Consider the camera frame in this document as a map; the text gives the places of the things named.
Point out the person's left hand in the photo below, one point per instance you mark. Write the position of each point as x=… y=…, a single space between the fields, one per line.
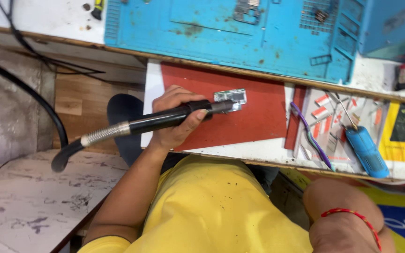
x=174 y=131

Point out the dark trousers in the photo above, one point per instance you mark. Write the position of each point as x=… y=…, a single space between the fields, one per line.
x=125 y=109

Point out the green phone circuit board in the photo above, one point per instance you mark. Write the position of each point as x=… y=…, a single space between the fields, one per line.
x=231 y=95

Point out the red work mat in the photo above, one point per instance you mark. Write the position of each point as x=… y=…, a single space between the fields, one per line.
x=255 y=116

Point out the yellow shirt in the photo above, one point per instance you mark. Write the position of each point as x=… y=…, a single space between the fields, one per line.
x=209 y=210

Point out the blue silicone repair mat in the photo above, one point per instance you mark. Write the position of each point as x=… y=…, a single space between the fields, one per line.
x=223 y=38

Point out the narrow red mat strip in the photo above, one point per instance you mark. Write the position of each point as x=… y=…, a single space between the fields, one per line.
x=294 y=119

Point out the purple toothbrush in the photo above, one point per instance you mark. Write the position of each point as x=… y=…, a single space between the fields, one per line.
x=311 y=138

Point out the grey phone circuit board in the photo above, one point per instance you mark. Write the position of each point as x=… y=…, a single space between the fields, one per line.
x=246 y=12

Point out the yellow black screwdriver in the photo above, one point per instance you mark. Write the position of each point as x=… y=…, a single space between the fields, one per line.
x=97 y=10

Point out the scattered red white packets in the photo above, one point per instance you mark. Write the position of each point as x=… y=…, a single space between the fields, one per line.
x=323 y=114

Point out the white marbled bench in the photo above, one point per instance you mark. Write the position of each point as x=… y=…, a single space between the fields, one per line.
x=30 y=203

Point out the small dark metal part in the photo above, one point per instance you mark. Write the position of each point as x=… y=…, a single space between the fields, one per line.
x=321 y=15

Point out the blue electric screwdriver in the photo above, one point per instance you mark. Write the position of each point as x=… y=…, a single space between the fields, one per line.
x=367 y=153

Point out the yellow printed box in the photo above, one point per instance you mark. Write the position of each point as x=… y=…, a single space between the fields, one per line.
x=403 y=137

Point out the blue equipment box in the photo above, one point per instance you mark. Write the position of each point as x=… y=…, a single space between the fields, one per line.
x=388 y=24

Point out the yellow blue banner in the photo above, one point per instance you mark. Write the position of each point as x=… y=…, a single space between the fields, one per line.
x=403 y=218

